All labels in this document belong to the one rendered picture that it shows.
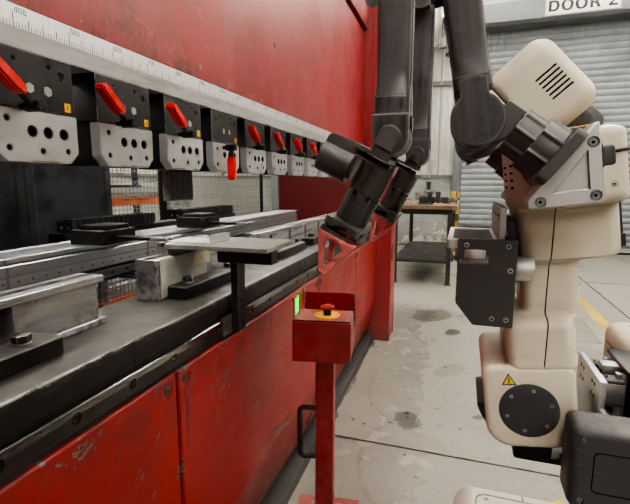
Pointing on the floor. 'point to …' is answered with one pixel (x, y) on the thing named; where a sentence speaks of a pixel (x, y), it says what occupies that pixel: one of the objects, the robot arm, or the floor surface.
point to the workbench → (425, 253)
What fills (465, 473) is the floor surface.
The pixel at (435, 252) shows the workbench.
